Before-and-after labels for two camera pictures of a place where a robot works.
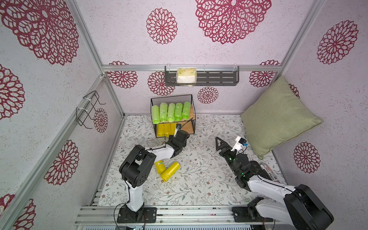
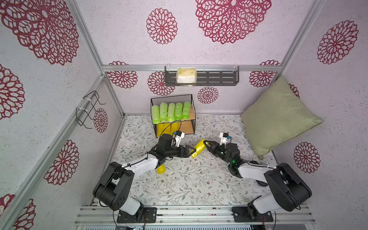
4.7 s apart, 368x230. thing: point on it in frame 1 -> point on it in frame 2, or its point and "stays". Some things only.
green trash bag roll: x=155 y=114 stays
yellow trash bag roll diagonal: x=170 y=171 -> x=200 y=147
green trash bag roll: x=178 y=111 stays
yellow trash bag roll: x=160 y=130 stays
